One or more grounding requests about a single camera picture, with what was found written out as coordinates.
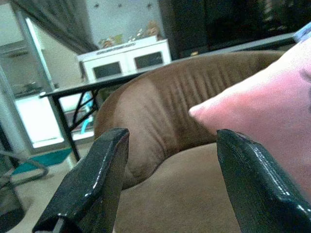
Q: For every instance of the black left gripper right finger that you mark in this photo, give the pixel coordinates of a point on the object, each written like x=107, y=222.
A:
x=257, y=187

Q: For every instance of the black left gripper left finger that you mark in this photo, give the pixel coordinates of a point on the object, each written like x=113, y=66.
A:
x=92, y=174

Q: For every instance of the pink pillow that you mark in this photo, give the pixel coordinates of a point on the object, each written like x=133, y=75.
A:
x=269, y=114

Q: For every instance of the teal floor mat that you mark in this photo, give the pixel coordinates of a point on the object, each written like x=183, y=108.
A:
x=41, y=159

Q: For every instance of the brown fabric sofa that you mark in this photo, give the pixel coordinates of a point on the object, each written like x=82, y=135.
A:
x=170, y=136

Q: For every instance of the black folding table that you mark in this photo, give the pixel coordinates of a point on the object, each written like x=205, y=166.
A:
x=102, y=85

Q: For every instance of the glass sliding door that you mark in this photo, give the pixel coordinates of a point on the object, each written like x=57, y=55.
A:
x=34, y=97

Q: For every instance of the white cabinet with glass doors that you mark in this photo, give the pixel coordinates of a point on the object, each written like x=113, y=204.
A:
x=126, y=60

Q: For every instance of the grey curtain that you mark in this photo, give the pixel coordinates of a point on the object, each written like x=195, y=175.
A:
x=58, y=21

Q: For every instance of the stuffed toy figure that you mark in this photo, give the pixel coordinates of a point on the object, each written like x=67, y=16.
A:
x=153, y=28

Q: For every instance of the dark tall cabinet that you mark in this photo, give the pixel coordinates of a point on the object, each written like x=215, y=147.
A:
x=230, y=24

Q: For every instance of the metal chair frame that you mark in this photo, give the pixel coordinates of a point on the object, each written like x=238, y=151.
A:
x=14, y=174

